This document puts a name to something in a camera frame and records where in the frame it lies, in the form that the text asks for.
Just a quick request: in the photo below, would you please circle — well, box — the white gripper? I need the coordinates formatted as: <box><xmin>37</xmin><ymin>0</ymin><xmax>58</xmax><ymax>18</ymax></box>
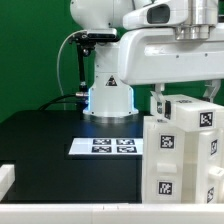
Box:
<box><xmin>118</xmin><ymin>25</ymin><xmax>224</xmax><ymax>119</ymax></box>

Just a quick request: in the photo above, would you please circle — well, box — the white cabinet body box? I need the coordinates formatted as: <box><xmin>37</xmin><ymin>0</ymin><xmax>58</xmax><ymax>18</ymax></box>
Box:
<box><xmin>141</xmin><ymin>116</ymin><xmax>224</xmax><ymax>204</ymax></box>

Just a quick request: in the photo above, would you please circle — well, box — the white door panel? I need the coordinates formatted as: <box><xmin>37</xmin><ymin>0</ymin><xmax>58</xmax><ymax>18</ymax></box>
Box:
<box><xmin>200</xmin><ymin>129</ymin><xmax>224</xmax><ymax>204</ymax></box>
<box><xmin>142</xmin><ymin>123</ymin><xmax>185</xmax><ymax>204</ymax></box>

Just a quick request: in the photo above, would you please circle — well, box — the white cabinet top block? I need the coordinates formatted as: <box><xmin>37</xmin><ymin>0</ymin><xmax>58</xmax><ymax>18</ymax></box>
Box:
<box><xmin>150</xmin><ymin>94</ymin><xmax>224</xmax><ymax>132</ymax></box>

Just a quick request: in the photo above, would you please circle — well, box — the white door panel front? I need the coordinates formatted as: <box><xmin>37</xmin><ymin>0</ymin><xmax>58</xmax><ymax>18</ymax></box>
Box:
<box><xmin>142</xmin><ymin>123</ymin><xmax>185</xmax><ymax>204</ymax></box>

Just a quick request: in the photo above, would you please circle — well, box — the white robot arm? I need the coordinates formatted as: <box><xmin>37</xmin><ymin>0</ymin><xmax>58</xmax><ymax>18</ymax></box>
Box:
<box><xmin>70</xmin><ymin>0</ymin><xmax>224</xmax><ymax>119</ymax></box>

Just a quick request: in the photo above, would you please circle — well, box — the white marker base sheet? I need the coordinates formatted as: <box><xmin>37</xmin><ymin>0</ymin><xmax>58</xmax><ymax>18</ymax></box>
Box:
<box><xmin>69</xmin><ymin>138</ymin><xmax>143</xmax><ymax>155</ymax></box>

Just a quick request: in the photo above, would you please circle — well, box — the white left fence block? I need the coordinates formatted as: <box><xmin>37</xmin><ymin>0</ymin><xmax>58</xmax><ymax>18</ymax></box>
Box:
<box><xmin>0</xmin><ymin>164</ymin><xmax>15</xmax><ymax>202</ymax></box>

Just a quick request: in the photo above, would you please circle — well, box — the black camera on stand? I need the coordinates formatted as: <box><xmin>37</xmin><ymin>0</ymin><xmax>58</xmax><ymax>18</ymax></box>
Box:
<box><xmin>68</xmin><ymin>28</ymin><xmax>119</xmax><ymax>120</ymax></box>

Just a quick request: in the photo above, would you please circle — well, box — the grey camera cable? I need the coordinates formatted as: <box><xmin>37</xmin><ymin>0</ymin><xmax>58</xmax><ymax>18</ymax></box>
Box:
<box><xmin>55</xmin><ymin>30</ymin><xmax>88</xmax><ymax>112</ymax></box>

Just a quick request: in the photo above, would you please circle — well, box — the white front fence rail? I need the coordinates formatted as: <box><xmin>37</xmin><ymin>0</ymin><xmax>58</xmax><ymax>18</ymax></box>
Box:
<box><xmin>0</xmin><ymin>204</ymin><xmax>224</xmax><ymax>224</ymax></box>

